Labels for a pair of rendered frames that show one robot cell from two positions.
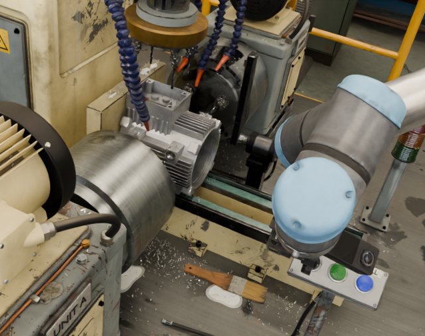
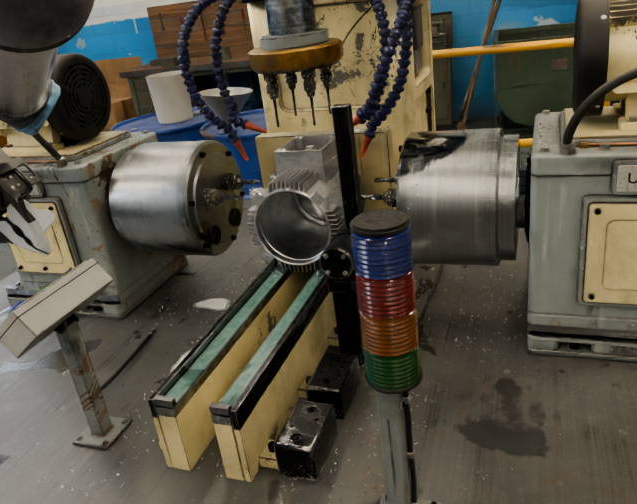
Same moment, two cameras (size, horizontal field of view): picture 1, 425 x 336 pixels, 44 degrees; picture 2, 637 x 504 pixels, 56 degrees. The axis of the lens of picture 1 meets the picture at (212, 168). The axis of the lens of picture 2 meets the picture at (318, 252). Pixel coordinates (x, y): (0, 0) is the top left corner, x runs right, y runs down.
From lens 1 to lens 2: 1.60 m
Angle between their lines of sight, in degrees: 80
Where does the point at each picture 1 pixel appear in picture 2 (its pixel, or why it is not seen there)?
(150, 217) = (141, 201)
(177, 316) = (162, 338)
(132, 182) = (147, 165)
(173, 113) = (279, 157)
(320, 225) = not seen: outside the picture
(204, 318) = (158, 354)
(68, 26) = not seen: hidden behind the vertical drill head
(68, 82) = (293, 119)
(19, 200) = not seen: hidden behind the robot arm
